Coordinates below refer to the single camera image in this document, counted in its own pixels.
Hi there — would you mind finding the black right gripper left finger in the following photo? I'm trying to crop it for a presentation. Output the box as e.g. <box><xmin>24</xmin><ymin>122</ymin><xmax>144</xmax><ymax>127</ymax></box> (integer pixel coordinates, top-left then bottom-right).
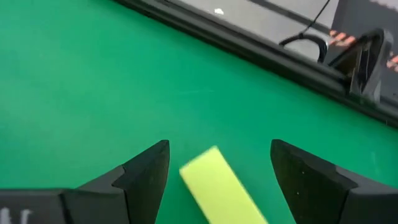
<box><xmin>60</xmin><ymin>139</ymin><xmax>171</xmax><ymax>224</ymax></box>

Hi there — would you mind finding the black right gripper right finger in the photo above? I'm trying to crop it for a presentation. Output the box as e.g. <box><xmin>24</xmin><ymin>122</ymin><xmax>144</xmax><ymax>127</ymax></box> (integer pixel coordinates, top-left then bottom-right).
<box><xmin>269</xmin><ymin>139</ymin><xmax>398</xmax><ymax>224</ymax></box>

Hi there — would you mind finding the yellow-green rectangular foam block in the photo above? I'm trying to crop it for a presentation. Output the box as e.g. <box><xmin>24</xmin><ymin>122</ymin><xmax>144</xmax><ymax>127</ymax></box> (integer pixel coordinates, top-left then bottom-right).
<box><xmin>178</xmin><ymin>145</ymin><xmax>269</xmax><ymax>224</ymax></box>

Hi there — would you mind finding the black aluminium rig frame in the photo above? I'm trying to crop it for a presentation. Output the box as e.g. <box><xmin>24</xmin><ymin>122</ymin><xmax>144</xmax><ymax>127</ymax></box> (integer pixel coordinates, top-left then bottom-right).
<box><xmin>111</xmin><ymin>0</ymin><xmax>398</xmax><ymax>129</ymax></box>

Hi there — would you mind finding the black coiled cable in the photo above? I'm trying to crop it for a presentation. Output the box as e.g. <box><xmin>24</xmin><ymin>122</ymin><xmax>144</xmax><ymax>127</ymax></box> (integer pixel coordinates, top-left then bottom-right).
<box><xmin>279</xmin><ymin>0</ymin><xmax>331</xmax><ymax>64</ymax></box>

